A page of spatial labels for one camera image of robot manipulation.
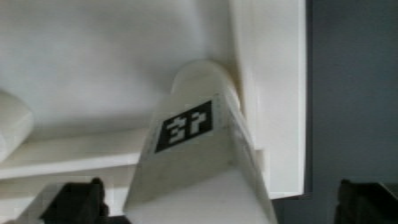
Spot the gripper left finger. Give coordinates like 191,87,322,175
38,177,113,224

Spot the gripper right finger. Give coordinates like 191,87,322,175
335,179,398,224

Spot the white square tabletop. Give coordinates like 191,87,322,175
0,0,237,224

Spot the white U-shaped fence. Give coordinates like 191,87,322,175
230,0,308,199

